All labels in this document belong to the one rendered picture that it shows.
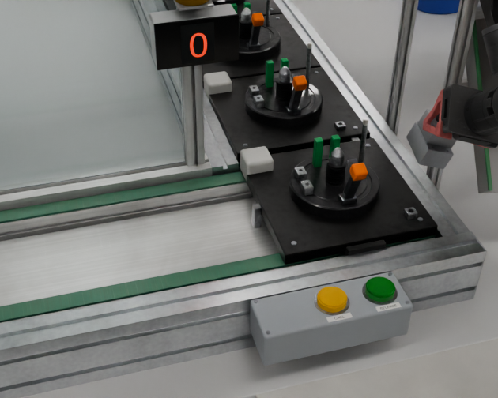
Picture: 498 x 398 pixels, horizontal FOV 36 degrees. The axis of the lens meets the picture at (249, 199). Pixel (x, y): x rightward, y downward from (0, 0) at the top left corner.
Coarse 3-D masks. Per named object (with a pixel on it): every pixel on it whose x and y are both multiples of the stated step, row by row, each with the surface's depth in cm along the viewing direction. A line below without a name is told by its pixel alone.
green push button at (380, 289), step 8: (368, 280) 106; (376, 280) 105; (384, 280) 105; (368, 288) 104; (376, 288) 104; (384, 288) 104; (392, 288) 104; (368, 296) 104; (376, 296) 103; (384, 296) 103; (392, 296) 104
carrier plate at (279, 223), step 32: (288, 160) 127; (384, 160) 127; (256, 192) 121; (288, 192) 121; (384, 192) 121; (288, 224) 115; (320, 224) 115; (352, 224) 115; (384, 224) 115; (416, 224) 115; (288, 256) 110; (320, 256) 112
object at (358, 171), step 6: (348, 162) 111; (354, 162) 111; (354, 168) 109; (360, 168) 109; (354, 174) 108; (360, 174) 108; (366, 174) 109; (354, 180) 109; (360, 180) 111; (348, 186) 113; (354, 186) 112; (348, 192) 113; (354, 192) 114; (348, 198) 115
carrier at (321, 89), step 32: (288, 64) 139; (224, 96) 142; (256, 96) 136; (288, 96) 138; (320, 96) 139; (224, 128) 135; (256, 128) 134; (288, 128) 134; (320, 128) 135; (352, 128) 135
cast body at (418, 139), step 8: (424, 112) 111; (432, 120) 109; (416, 128) 113; (408, 136) 114; (416, 136) 112; (424, 136) 110; (432, 136) 109; (416, 144) 112; (424, 144) 110; (432, 144) 110; (440, 144) 110; (448, 144) 110; (416, 152) 112; (424, 152) 110; (432, 152) 109; (440, 152) 110; (448, 152) 110; (424, 160) 110; (432, 160) 110; (440, 160) 111; (448, 160) 111; (440, 168) 112
